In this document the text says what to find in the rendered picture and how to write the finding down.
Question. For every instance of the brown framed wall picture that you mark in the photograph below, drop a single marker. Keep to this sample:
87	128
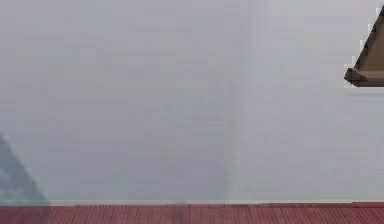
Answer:
372	63

